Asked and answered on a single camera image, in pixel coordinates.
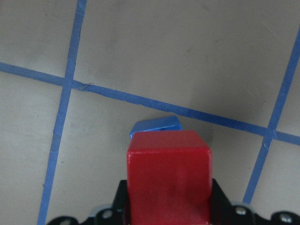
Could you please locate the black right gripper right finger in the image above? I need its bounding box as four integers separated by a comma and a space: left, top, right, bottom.
210, 179, 255, 225

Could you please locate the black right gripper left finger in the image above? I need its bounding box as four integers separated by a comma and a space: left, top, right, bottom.
94, 180, 131, 225

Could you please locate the red wooden block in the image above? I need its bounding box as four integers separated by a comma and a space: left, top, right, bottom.
127, 130, 212, 225

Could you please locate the blue wooden block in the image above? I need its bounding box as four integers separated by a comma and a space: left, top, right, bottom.
129, 115, 182, 139

